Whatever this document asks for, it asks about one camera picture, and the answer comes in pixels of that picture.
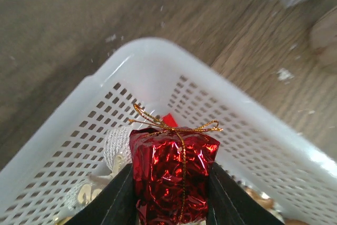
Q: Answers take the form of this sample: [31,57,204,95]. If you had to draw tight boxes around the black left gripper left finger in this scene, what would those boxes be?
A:
[65,164,138,225]

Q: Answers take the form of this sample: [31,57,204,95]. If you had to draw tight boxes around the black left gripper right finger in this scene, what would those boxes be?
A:
[206,162,282,225]

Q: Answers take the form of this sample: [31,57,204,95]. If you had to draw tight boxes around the red gift box ornament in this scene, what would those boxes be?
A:
[128,103,224,225]

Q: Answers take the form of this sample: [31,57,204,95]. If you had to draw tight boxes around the white perforated plastic basket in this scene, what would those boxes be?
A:
[1,38,336,224]

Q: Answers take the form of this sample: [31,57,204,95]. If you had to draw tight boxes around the small green christmas tree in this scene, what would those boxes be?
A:
[310,6,336,73]

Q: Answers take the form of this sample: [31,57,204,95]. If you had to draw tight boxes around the wooden snowman figurine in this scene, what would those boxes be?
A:
[244,187,307,225]

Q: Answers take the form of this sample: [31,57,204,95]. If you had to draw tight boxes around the burlap bow ornament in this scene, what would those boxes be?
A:
[103,126,132,172]

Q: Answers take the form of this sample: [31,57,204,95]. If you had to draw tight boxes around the red ribbon bow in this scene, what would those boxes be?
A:
[162,113,178,128]

